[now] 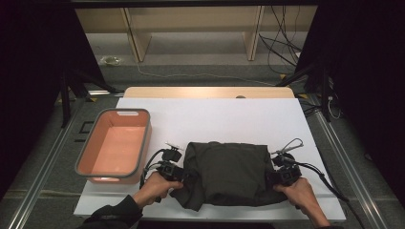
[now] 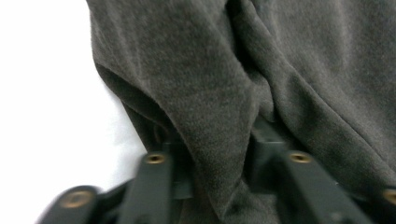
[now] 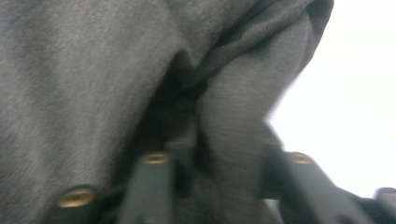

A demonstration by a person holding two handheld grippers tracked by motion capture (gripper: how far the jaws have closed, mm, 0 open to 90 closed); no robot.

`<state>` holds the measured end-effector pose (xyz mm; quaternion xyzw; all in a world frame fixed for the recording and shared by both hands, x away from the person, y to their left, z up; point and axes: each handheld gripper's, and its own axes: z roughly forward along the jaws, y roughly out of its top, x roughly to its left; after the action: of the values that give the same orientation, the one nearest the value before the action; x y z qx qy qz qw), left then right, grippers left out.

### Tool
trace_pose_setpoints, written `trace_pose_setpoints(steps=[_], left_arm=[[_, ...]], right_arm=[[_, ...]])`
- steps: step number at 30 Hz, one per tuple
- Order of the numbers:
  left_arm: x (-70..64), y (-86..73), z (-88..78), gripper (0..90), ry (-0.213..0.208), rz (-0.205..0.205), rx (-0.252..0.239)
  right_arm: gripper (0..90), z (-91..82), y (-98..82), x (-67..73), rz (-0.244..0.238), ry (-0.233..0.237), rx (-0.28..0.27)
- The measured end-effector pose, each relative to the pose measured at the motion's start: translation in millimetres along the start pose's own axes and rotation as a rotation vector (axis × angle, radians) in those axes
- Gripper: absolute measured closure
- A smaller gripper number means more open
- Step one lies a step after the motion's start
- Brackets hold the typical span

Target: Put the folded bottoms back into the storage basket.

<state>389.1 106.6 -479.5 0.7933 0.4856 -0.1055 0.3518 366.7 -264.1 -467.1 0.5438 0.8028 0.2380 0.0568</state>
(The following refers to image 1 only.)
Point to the beige wooden shelf unit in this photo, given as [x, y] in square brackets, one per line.
[140, 41]

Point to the orange basket with grey rim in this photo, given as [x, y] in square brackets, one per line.
[117, 146]

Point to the person's left hand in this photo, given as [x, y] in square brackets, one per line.
[154, 191]

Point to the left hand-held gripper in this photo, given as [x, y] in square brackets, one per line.
[170, 170]

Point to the aluminium floor rail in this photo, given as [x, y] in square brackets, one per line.
[37, 184]
[356, 181]

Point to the crumpled clear plastic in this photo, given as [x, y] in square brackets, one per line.
[110, 60]

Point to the person's right hand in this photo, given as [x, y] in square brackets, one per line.
[299, 194]

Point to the dark pleated skirt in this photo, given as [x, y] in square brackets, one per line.
[229, 171]

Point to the black curtain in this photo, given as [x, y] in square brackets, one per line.
[31, 79]
[372, 79]

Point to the black tripod stand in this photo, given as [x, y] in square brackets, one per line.
[65, 101]
[324, 95]

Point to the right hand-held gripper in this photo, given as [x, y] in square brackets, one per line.
[286, 175]

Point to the short aluminium bar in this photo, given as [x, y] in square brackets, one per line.
[102, 93]

